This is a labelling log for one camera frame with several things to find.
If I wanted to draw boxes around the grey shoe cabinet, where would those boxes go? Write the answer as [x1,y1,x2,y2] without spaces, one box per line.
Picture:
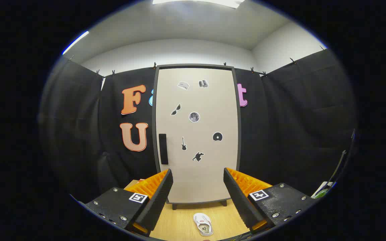
[152,64,242,210]

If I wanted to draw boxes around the long ceiling light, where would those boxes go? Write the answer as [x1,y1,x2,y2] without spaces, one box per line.
[62,31,89,55]

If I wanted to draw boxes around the black backdrop cloth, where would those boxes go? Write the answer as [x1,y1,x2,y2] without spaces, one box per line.
[39,49,357,205]

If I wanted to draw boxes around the black curved stand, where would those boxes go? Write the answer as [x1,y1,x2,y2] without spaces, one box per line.
[327,129,356,188]

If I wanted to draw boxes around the black door handle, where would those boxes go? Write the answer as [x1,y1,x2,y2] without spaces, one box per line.
[159,134,169,165]

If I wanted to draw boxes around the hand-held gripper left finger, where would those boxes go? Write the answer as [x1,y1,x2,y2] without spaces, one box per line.
[76,168,174,237]

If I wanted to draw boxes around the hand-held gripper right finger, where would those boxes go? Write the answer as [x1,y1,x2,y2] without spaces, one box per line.
[223,167,317,235]

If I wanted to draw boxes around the white canvas shoe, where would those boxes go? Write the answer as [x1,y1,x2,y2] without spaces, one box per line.
[193,213,214,237]

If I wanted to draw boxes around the wide ceiling light panel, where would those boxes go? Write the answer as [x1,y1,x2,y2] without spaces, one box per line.
[152,0,245,9]

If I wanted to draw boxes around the beige shoe cabinet door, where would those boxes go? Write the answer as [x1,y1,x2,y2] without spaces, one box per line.
[155,68,239,204]

